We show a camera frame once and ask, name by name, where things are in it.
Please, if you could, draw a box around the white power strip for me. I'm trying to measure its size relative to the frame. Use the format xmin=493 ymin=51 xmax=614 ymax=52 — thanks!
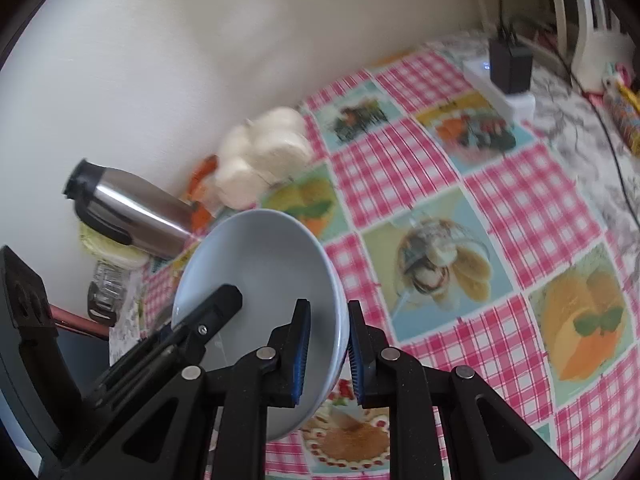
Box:
xmin=462 ymin=55 xmax=536 ymax=122

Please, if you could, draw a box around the pink checkered picture tablecloth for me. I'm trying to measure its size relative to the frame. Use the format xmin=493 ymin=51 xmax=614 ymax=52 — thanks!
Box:
xmin=107 ymin=42 xmax=640 ymax=480

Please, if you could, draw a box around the colourful small packet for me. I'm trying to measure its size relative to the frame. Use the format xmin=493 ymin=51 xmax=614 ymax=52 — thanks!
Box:
xmin=600 ymin=62 xmax=640 ymax=157

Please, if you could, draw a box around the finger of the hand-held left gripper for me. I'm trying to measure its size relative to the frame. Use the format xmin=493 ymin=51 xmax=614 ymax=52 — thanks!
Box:
xmin=80 ymin=284 xmax=244 ymax=441

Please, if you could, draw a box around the bag of white steamed buns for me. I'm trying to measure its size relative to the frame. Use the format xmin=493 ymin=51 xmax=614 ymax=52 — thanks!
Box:
xmin=215 ymin=106 xmax=313 ymax=211

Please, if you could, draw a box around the orange snack packet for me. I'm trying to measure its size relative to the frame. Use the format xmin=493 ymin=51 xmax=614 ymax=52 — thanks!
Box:
xmin=187 ymin=156 xmax=221 ymax=233

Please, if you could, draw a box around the pale blue bowl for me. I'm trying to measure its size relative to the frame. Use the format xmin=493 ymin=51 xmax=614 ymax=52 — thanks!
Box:
xmin=171 ymin=209 xmax=349 ymax=443

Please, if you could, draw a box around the stainless steel thermos jug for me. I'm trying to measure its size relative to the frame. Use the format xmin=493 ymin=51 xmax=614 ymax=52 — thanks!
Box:
xmin=62 ymin=158 xmax=201 ymax=259

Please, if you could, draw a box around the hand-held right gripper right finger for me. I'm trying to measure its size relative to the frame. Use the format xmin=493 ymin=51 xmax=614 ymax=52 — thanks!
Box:
xmin=347 ymin=300 xmax=583 ymax=480

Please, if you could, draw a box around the white wooden chair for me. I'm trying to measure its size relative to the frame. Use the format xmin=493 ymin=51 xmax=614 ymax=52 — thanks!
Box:
xmin=547 ymin=0 xmax=633 ymax=78

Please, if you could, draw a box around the black charger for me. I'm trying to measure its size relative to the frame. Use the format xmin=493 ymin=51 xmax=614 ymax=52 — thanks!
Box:
xmin=488 ymin=30 xmax=533 ymax=96

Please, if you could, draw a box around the clear drinking glass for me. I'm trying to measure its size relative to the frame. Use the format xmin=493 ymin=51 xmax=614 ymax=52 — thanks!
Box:
xmin=95 ymin=259 xmax=126 ymax=296

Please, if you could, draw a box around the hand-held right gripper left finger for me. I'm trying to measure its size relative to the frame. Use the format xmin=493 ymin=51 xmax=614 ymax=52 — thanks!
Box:
xmin=62 ymin=299 xmax=312 ymax=480

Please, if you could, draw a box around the dark blue pink-edged furniture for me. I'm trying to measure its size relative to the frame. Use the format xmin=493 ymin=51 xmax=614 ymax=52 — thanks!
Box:
xmin=47 ymin=304 xmax=111 ymax=401

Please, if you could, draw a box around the napa cabbage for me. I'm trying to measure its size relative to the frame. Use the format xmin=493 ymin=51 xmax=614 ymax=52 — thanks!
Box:
xmin=79 ymin=220 xmax=151 ymax=268

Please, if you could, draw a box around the dark brown lidded glass jar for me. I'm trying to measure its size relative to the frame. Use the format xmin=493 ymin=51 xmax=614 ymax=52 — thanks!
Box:
xmin=87 ymin=282 xmax=123 ymax=328

